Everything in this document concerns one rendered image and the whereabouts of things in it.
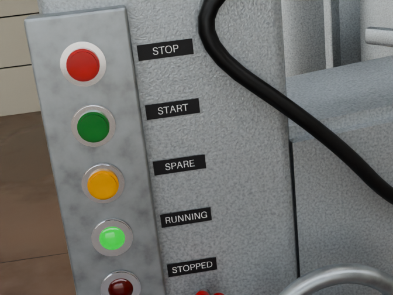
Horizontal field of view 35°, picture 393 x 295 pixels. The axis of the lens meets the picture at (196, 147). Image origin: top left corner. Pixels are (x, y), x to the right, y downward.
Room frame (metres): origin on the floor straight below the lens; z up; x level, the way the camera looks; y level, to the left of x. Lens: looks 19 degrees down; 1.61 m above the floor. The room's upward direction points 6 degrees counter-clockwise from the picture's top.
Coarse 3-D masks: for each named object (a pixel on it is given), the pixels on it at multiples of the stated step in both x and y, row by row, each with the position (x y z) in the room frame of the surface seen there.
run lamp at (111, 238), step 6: (108, 228) 0.49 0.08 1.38; (114, 228) 0.49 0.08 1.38; (102, 234) 0.49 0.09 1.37; (108, 234) 0.49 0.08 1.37; (114, 234) 0.49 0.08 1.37; (120, 234) 0.49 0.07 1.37; (102, 240) 0.49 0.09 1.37; (108, 240) 0.49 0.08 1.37; (114, 240) 0.49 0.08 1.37; (120, 240) 0.49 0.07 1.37; (108, 246) 0.49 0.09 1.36; (114, 246) 0.49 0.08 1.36; (120, 246) 0.49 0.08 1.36
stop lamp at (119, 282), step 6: (114, 282) 0.49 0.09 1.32; (120, 282) 0.49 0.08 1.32; (126, 282) 0.49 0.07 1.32; (108, 288) 0.49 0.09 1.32; (114, 288) 0.49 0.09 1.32; (120, 288) 0.49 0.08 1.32; (126, 288) 0.49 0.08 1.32; (132, 288) 0.49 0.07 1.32; (114, 294) 0.49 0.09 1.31; (120, 294) 0.49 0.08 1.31; (126, 294) 0.49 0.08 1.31
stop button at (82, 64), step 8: (80, 48) 0.49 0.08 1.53; (72, 56) 0.49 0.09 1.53; (80, 56) 0.49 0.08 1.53; (88, 56) 0.49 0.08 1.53; (96, 56) 0.49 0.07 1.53; (72, 64) 0.49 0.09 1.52; (80, 64) 0.49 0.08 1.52; (88, 64) 0.49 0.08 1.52; (96, 64) 0.49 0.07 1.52; (72, 72) 0.49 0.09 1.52; (80, 72) 0.49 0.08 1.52; (88, 72) 0.49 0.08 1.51; (96, 72) 0.49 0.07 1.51; (80, 80) 0.49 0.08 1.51; (88, 80) 0.49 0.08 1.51
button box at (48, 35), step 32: (32, 32) 0.49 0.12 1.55; (64, 32) 0.50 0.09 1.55; (96, 32) 0.50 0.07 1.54; (128, 32) 0.50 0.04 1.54; (32, 64) 0.49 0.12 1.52; (128, 64) 0.50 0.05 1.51; (64, 96) 0.49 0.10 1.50; (96, 96) 0.50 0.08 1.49; (128, 96) 0.50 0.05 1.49; (64, 128) 0.49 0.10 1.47; (128, 128) 0.50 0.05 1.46; (64, 160) 0.49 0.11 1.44; (96, 160) 0.50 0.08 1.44; (128, 160) 0.50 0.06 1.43; (64, 192) 0.49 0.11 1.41; (128, 192) 0.50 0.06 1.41; (64, 224) 0.49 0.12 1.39; (96, 224) 0.50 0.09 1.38; (128, 224) 0.50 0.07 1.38; (96, 256) 0.49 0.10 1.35; (128, 256) 0.50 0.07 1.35; (160, 256) 0.50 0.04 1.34; (96, 288) 0.49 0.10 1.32; (160, 288) 0.50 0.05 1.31
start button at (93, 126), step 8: (88, 112) 0.49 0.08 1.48; (96, 112) 0.49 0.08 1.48; (80, 120) 0.49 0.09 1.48; (88, 120) 0.49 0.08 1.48; (96, 120) 0.49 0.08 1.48; (104, 120) 0.49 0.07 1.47; (80, 128) 0.49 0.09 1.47; (88, 128) 0.49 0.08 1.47; (96, 128) 0.49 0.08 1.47; (104, 128) 0.49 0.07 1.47; (88, 136) 0.49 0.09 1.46; (96, 136) 0.49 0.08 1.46; (104, 136) 0.49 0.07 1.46
